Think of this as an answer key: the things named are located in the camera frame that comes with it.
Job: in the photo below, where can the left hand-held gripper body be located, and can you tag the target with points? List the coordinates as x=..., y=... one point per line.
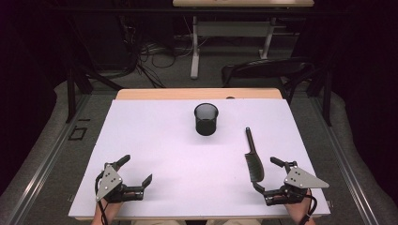
x=109, y=181

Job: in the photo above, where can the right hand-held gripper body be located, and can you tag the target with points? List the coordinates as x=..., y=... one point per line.
x=297, y=182

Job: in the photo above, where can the black mesh pen cup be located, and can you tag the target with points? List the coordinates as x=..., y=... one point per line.
x=206, y=123

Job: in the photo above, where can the person's right hand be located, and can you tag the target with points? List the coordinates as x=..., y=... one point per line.
x=297, y=206

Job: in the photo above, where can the person's left hand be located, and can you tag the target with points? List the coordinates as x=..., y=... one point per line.
x=110, y=207

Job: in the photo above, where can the white table board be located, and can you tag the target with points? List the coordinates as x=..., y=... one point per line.
x=187, y=168

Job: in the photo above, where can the black metal stand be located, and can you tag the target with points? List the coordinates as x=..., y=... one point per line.
x=327, y=100
x=71, y=90

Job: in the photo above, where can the wooden table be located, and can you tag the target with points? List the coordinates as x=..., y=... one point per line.
x=187, y=93

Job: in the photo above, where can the black chair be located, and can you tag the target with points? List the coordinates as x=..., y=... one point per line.
x=266, y=68

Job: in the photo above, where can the wooden desk with white legs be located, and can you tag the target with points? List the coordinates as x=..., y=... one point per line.
x=237, y=28

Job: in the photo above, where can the aluminium floor rail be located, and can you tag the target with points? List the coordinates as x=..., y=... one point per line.
x=43, y=162
x=347, y=165

